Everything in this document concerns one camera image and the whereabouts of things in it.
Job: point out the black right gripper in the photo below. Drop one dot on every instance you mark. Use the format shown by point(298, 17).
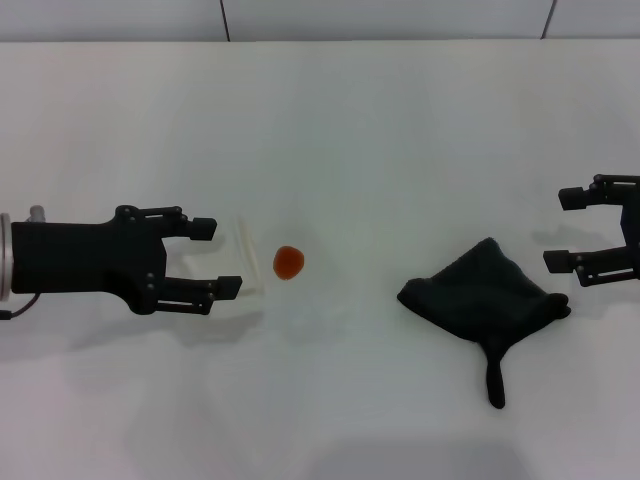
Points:
point(632, 225)

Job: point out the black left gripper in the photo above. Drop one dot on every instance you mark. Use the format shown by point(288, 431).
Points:
point(75, 257)

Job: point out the white paper cup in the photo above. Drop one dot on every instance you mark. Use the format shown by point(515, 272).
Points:
point(235, 255)

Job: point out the dark blue rag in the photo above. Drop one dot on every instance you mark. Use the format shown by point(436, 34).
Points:
point(480, 295)

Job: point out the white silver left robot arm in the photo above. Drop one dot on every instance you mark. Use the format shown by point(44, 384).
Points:
point(4, 255)

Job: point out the small orange ball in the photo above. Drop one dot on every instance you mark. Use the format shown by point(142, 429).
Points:
point(289, 263)

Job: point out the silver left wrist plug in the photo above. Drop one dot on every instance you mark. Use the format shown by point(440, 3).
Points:
point(37, 214)

